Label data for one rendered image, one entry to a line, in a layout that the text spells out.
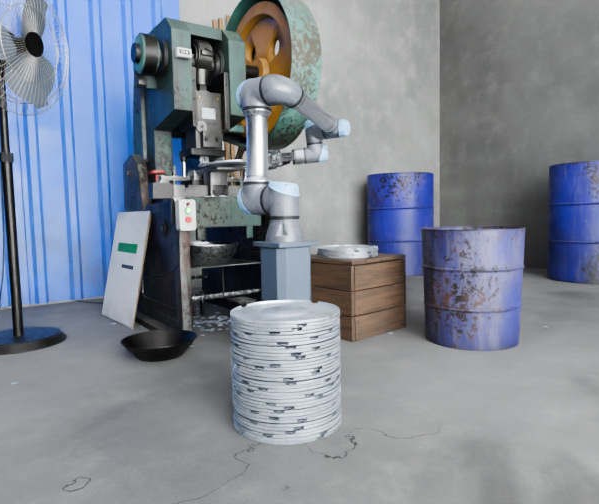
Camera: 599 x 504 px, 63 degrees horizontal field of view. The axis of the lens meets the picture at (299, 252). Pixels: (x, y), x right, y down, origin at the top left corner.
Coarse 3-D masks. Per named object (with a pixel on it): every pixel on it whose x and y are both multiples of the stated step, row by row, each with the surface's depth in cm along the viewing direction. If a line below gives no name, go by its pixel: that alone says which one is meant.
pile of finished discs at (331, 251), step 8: (320, 248) 227; (328, 248) 232; (336, 248) 230; (344, 248) 227; (352, 248) 227; (360, 248) 227; (368, 248) 221; (376, 248) 227; (320, 256) 227; (328, 256) 223; (336, 256) 228; (344, 256) 219; (352, 256) 226; (360, 256) 219; (368, 256) 221
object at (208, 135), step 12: (204, 96) 242; (216, 96) 246; (204, 108) 242; (216, 108) 246; (204, 120) 243; (216, 120) 247; (192, 132) 243; (204, 132) 240; (216, 132) 244; (192, 144) 244; (204, 144) 240; (216, 144) 244
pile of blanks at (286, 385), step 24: (240, 336) 121; (264, 336) 116; (288, 336) 116; (312, 336) 120; (336, 336) 126; (240, 360) 121; (264, 360) 119; (288, 360) 118; (312, 360) 118; (336, 360) 124; (240, 384) 122; (264, 384) 117; (288, 384) 117; (312, 384) 118; (336, 384) 125; (240, 408) 123; (264, 408) 118; (288, 408) 118; (312, 408) 118; (336, 408) 125; (240, 432) 125; (264, 432) 118; (288, 432) 118; (312, 432) 119
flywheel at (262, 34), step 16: (256, 16) 264; (272, 16) 251; (240, 32) 279; (256, 32) 271; (272, 32) 258; (288, 32) 240; (256, 48) 272; (272, 48) 262; (288, 48) 241; (256, 64) 266; (272, 64) 260; (288, 64) 242; (272, 112) 263; (272, 128) 257
